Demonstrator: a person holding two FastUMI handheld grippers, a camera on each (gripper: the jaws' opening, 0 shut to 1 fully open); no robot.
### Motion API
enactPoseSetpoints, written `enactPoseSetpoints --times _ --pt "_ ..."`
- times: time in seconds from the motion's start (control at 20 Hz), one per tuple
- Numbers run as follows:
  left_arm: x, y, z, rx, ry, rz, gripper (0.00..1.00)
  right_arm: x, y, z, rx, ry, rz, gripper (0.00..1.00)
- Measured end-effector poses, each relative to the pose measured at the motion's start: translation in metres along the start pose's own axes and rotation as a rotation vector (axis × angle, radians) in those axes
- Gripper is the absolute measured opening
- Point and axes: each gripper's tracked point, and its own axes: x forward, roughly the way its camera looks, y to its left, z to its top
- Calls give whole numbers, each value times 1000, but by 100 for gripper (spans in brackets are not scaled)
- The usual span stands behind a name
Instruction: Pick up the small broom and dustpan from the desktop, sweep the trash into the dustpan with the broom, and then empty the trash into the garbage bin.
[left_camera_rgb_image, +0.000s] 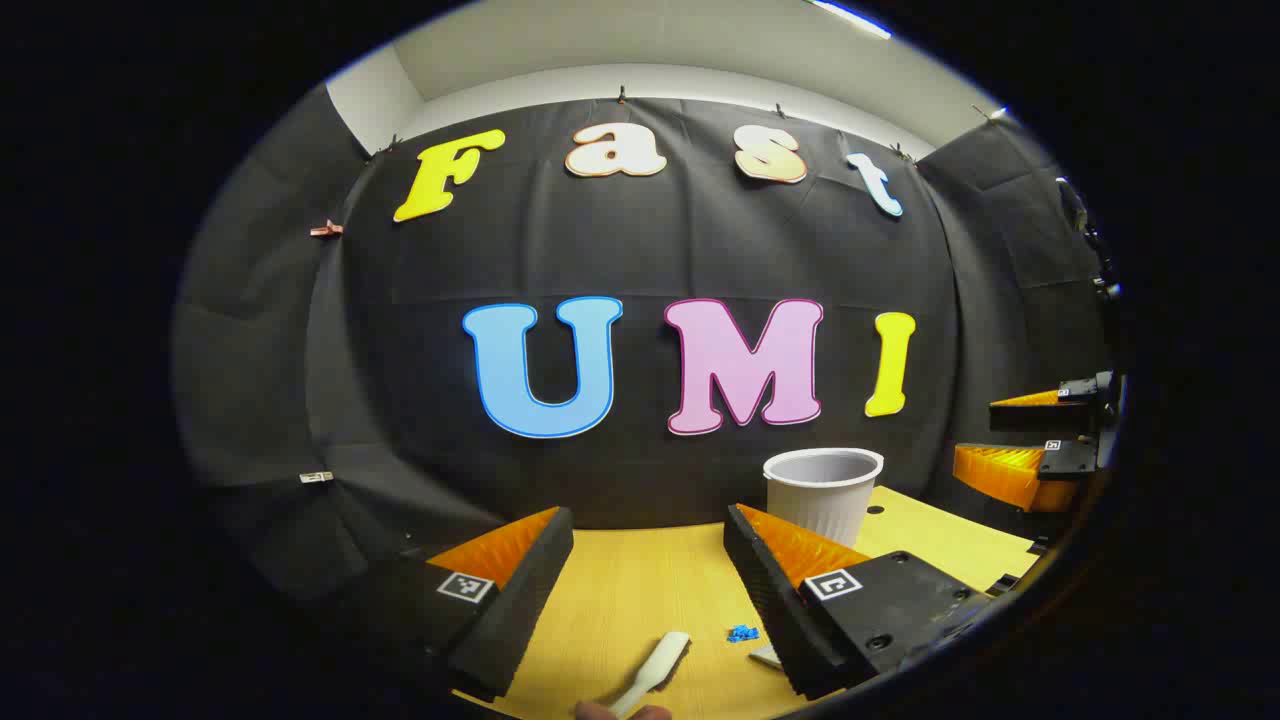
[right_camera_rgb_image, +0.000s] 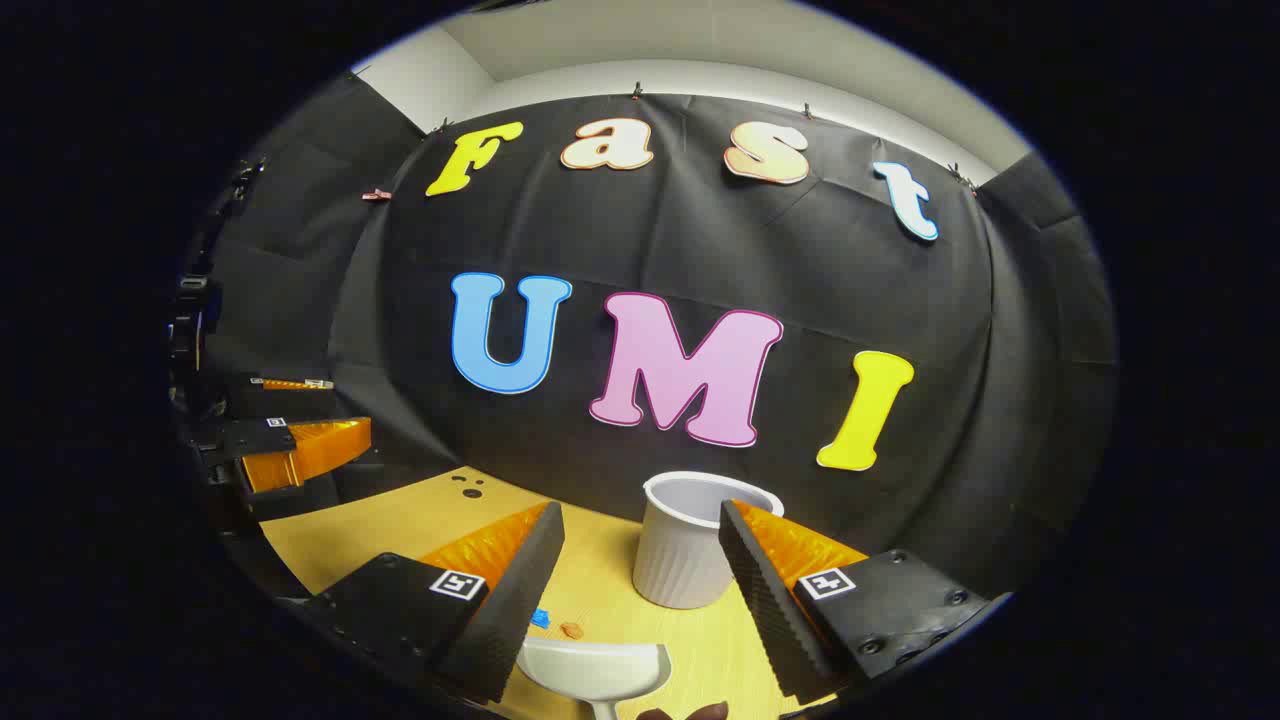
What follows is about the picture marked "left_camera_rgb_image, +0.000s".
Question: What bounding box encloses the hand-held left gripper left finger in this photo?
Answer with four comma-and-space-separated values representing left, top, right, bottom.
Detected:
340, 505, 576, 703

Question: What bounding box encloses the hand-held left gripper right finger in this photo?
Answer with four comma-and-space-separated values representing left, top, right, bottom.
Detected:
722, 503, 1002, 701

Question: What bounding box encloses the white ribbed garbage bin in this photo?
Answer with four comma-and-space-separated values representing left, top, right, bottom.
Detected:
763, 447, 886, 550

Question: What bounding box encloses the small white broom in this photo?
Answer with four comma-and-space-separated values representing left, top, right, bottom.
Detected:
605, 631, 693, 719

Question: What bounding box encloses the wooden desktop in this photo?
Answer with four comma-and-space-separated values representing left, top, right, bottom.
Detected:
452, 487, 1046, 720

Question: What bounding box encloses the black backdrop cloth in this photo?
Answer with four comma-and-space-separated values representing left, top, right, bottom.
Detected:
172, 85, 1126, 601

